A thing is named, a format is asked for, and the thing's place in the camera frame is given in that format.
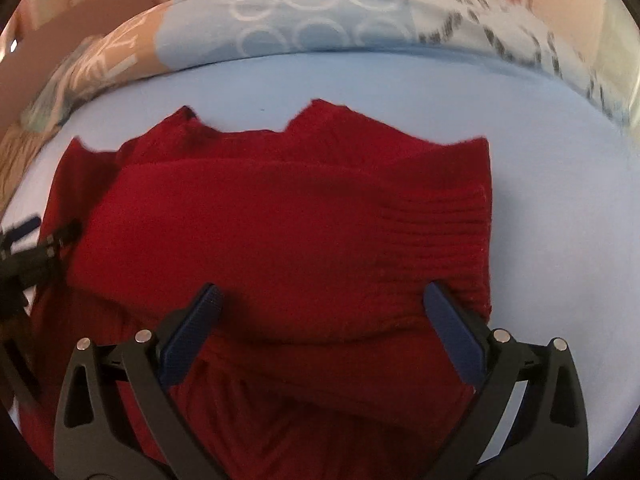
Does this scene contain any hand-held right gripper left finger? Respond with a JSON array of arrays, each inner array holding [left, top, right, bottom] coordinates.
[[53, 283, 228, 480]]

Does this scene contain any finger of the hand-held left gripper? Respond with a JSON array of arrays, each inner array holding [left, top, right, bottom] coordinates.
[[44, 221, 84, 252], [0, 215, 43, 243]]

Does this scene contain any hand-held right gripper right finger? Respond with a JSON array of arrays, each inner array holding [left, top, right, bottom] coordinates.
[[423, 281, 591, 480]]

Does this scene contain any red knitted sweater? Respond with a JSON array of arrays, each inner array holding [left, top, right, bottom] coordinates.
[[20, 99, 496, 480]]

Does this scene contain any light blue bed sheet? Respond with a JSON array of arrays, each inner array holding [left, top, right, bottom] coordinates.
[[0, 50, 640, 480]]

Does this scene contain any brown wooden headboard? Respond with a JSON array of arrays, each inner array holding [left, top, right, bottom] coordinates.
[[0, 0, 162, 133]]

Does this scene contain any blue patterned duvet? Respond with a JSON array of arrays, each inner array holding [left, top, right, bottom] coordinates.
[[20, 0, 632, 133]]

